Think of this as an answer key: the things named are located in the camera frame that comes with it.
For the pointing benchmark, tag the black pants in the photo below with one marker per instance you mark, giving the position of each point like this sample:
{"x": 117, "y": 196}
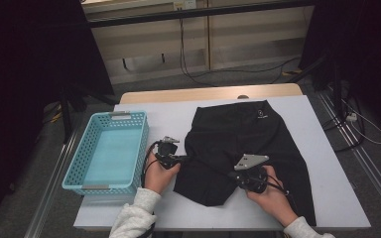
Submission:
{"x": 231, "y": 132}

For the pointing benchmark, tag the light blue plastic basket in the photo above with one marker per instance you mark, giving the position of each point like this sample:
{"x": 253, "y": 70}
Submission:
{"x": 79, "y": 158}

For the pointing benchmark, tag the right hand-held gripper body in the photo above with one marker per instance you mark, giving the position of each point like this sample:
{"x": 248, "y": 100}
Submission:
{"x": 249, "y": 162}

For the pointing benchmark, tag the white power strip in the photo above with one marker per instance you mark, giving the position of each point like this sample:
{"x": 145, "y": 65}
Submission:
{"x": 351, "y": 117}

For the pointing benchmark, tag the person's left hand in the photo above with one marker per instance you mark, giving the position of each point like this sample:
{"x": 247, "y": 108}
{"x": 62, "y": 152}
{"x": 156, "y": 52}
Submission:
{"x": 158, "y": 178}

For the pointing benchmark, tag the person's right hand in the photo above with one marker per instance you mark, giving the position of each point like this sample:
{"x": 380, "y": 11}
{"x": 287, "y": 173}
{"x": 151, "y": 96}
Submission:
{"x": 274, "y": 205}

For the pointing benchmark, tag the white wall socket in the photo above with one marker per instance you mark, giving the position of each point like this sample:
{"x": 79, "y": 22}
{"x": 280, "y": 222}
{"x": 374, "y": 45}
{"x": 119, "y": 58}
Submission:
{"x": 185, "y": 4}

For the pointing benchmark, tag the aluminium floor rail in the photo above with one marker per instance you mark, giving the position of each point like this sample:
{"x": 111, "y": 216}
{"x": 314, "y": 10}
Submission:
{"x": 372, "y": 168}
{"x": 51, "y": 188}

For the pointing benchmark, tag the white table cover board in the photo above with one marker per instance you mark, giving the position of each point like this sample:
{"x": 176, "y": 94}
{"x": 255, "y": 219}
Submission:
{"x": 294, "y": 105}

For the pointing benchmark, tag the light wooden table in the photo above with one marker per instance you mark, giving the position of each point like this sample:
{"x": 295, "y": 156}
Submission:
{"x": 211, "y": 92}

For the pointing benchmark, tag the black horizontal metal bar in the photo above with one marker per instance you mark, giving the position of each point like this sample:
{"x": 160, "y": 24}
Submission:
{"x": 195, "y": 13}

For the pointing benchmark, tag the black metal stand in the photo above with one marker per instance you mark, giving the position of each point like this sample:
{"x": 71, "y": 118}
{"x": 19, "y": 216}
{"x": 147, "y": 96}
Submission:
{"x": 336, "y": 89}
{"x": 66, "y": 122}

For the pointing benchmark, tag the black curtain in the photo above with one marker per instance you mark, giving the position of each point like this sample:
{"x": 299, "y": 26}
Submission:
{"x": 20, "y": 82}
{"x": 370, "y": 49}

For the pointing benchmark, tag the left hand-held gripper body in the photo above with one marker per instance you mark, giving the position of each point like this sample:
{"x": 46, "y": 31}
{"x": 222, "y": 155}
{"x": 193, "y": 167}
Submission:
{"x": 167, "y": 152}

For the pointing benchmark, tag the yellow strip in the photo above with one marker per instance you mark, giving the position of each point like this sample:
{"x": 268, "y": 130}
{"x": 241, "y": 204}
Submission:
{"x": 292, "y": 71}
{"x": 57, "y": 115}

